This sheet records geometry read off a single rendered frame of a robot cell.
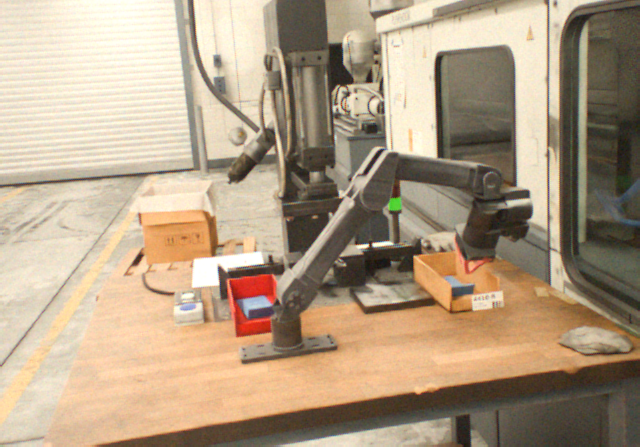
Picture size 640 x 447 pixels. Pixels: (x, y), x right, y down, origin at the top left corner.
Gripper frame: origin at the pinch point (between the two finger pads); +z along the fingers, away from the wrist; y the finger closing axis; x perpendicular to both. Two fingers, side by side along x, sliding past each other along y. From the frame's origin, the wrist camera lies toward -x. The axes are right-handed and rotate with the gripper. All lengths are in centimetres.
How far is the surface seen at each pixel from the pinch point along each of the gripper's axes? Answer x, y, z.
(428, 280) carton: 5.9, 5.0, 10.1
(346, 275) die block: 23.5, 15.8, 18.3
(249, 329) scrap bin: 51, -6, 7
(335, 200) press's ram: 25.7, 26.7, 1.3
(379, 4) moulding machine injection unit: -112, 454, 172
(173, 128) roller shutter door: 89, 778, 539
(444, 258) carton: -2.3, 15.1, 14.2
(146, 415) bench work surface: 72, -32, -7
